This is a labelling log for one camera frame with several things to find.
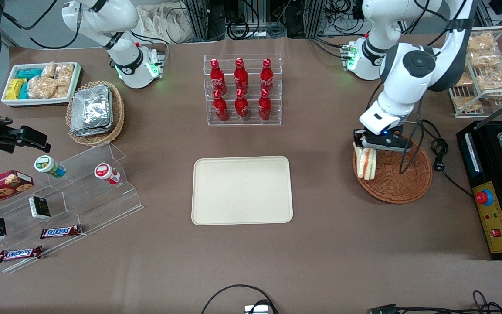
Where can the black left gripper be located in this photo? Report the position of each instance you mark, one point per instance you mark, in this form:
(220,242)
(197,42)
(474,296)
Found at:
(358,136)

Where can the triangular sandwich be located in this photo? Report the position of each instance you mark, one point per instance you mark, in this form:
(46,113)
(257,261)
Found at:
(366,163)

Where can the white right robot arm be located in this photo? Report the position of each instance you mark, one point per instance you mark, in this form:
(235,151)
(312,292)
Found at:
(103,17)

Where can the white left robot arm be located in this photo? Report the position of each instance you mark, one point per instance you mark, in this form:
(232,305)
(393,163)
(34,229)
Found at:
(397,102)

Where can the white rectangular snack tray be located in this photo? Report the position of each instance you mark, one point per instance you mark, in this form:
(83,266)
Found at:
(37,102)

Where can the round brown wicker basket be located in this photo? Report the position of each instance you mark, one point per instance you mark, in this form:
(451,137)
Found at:
(390,192)

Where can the oval tan wicker basket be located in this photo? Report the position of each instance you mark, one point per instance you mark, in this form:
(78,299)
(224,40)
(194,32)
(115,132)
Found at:
(119,117)

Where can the beige rectangular serving tray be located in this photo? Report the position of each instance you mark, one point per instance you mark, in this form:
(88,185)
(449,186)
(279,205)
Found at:
(242,192)

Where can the green lid yogurt cup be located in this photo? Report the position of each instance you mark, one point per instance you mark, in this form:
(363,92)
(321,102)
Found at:
(46,164)

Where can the teal snack packet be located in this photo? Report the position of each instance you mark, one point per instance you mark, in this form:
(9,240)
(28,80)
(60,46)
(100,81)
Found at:
(24,91)
(28,73)

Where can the yellow snack packet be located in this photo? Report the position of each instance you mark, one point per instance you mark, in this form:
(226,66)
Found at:
(15,88)

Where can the clear bag of rice crackers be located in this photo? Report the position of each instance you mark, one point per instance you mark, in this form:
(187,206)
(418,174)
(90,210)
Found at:
(49,69)
(42,87)
(64,74)
(61,91)

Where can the silver foil pouch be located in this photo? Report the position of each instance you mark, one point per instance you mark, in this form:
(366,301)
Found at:
(90,109)
(92,132)

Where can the red lid yogurt cup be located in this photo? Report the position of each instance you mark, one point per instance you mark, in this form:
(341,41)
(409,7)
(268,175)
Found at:
(103,171)

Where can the red cola bottle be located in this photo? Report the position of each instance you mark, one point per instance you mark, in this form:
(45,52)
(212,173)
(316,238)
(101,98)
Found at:
(267,76)
(217,78)
(221,109)
(242,108)
(241,76)
(265,108)

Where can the brown Snickers bar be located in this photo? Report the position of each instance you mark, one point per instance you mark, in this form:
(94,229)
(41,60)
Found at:
(20,254)
(60,232)

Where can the clear acrylic step display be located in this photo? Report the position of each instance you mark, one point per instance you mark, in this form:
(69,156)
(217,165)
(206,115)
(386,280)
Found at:
(103,205)

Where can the clear bag of fried snacks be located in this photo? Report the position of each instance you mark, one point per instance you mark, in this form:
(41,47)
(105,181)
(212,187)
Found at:
(466,103)
(481,42)
(464,79)
(495,79)
(486,59)

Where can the clear acrylic bottle rack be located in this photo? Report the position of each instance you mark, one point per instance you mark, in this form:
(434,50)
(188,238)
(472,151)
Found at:
(253,85)

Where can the black machine with yellow panel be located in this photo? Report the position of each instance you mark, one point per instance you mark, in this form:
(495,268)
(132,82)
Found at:
(493,162)

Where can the beige cloth bag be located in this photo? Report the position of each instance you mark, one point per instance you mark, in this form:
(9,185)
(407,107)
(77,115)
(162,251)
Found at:
(164,22)

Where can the small silver camera device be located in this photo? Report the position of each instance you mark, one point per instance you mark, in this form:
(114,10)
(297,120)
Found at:
(257,310)

